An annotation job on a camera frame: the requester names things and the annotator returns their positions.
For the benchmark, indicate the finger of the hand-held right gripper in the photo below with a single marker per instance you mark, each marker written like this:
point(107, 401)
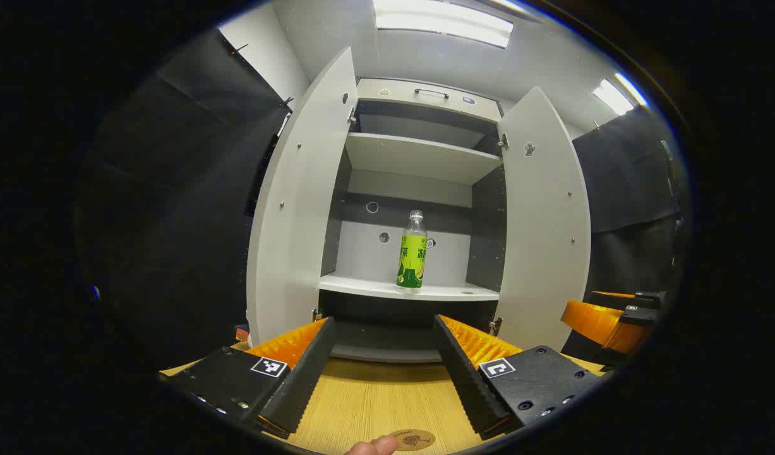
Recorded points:
point(646, 297)
point(599, 322)

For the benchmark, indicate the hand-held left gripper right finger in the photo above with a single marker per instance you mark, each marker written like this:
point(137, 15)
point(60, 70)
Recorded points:
point(466, 379)

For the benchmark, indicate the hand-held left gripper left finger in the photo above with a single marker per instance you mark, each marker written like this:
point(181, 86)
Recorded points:
point(302, 379)

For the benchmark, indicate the round cork coaster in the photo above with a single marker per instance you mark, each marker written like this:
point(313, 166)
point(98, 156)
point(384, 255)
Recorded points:
point(415, 440)

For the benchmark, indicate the white cabinet door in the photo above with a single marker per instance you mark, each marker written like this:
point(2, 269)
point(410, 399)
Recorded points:
point(545, 221)
point(299, 208)

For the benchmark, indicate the green label drink bottle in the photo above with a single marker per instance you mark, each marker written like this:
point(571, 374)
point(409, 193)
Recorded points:
point(412, 256)

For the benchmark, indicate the white and grey cabinet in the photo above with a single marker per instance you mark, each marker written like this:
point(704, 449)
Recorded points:
point(419, 158)

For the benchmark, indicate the black backdrop cloth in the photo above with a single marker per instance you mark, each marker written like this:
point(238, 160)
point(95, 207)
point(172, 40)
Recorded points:
point(627, 189)
point(172, 221)

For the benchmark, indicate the small ceiling light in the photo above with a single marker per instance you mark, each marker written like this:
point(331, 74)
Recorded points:
point(618, 95)

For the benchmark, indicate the long ceiling light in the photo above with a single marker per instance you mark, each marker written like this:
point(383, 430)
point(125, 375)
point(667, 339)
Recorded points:
point(444, 22)

